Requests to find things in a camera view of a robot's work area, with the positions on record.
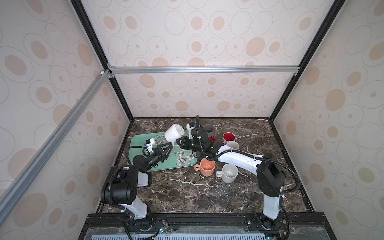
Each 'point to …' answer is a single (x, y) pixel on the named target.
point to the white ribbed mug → (173, 131)
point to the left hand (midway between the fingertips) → (175, 146)
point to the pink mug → (233, 145)
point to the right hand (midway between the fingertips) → (176, 141)
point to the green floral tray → (179, 157)
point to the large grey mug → (209, 129)
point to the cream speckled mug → (229, 173)
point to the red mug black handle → (212, 139)
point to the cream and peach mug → (207, 167)
